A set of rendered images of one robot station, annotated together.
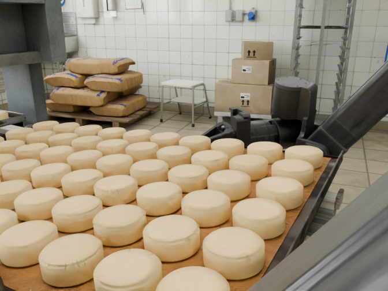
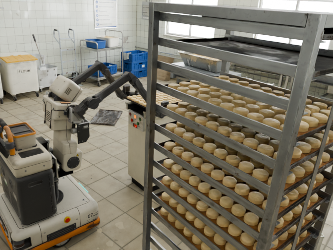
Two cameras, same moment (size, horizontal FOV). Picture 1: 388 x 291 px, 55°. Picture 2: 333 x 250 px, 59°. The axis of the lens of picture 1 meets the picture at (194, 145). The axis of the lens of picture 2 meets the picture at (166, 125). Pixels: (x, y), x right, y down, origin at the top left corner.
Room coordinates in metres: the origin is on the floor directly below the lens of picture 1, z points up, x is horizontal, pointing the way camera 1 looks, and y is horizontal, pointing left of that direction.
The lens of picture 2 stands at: (1.44, -2.46, 1.83)
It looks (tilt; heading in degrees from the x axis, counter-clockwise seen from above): 23 degrees down; 109
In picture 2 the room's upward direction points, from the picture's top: 3 degrees clockwise
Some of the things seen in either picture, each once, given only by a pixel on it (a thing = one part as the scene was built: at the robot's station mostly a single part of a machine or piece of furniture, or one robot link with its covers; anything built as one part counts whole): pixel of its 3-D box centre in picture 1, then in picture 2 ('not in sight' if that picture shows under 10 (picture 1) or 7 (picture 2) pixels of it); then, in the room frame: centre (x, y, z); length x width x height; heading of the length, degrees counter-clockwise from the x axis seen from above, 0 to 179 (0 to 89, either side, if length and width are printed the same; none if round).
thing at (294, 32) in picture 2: not in sight; (220, 23); (1.27, -1.49, 1.77); 0.64 x 0.03 x 0.03; 149
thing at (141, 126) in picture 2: not in sight; (136, 120); (0.33, -0.10, 0.77); 0.24 x 0.04 x 0.14; 150
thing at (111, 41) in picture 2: not in sight; (107, 41); (-2.16, 3.58, 0.89); 0.44 x 0.36 x 0.20; 168
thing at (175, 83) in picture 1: (186, 100); not in sight; (4.21, 0.09, 0.23); 0.45 x 0.45 x 0.46; 61
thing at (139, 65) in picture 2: not in sight; (135, 64); (-1.80, 4.27, 0.30); 0.60 x 0.40 x 0.20; 69
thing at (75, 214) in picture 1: (78, 213); not in sight; (0.34, 0.12, 0.94); 0.05 x 0.05 x 0.02
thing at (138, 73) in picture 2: not in sight; (135, 72); (-1.80, 4.27, 0.10); 0.60 x 0.40 x 0.20; 67
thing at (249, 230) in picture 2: not in sight; (200, 193); (1.26, -1.49, 1.14); 0.64 x 0.03 x 0.03; 149
